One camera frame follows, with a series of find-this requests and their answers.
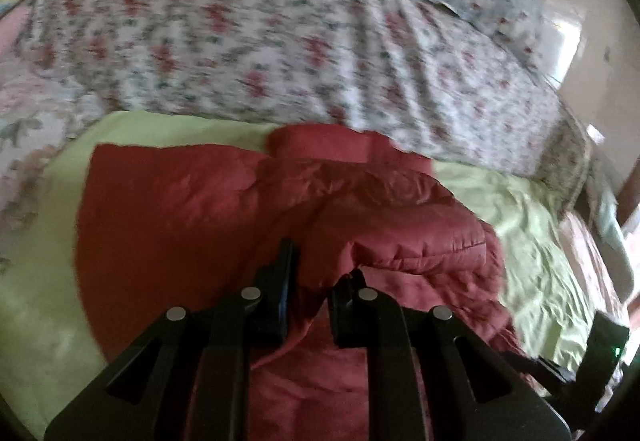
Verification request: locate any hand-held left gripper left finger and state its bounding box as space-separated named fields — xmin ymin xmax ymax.
xmin=44 ymin=237 xmax=301 ymax=441

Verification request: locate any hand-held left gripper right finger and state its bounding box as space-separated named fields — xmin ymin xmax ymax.
xmin=327 ymin=268 xmax=572 ymax=441

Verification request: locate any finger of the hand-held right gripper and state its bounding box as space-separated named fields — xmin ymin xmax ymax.
xmin=502 ymin=350 xmax=577 ymax=384

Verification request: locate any red quilted jacket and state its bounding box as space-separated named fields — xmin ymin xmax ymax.
xmin=75 ymin=125 xmax=526 ymax=441

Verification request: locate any white cloth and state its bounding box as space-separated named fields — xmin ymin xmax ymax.
xmin=590 ymin=181 xmax=633 ymax=304

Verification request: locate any light green bed sheet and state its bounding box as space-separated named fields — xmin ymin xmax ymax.
xmin=0 ymin=111 xmax=598 ymax=441

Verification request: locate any white red-flowered quilt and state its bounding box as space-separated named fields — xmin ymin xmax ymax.
xmin=22 ymin=0 xmax=593 ymax=212

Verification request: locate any pastel floral bedsheet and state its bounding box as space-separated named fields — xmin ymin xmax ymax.
xmin=0 ymin=56 xmax=108 ymax=277

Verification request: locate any pink cloth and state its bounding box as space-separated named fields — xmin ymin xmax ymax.
xmin=0 ymin=3 xmax=36 ymax=66

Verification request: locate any wooden bed frame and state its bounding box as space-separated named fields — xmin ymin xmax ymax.
xmin=617 ymin=161 xmax=640 ymax=234

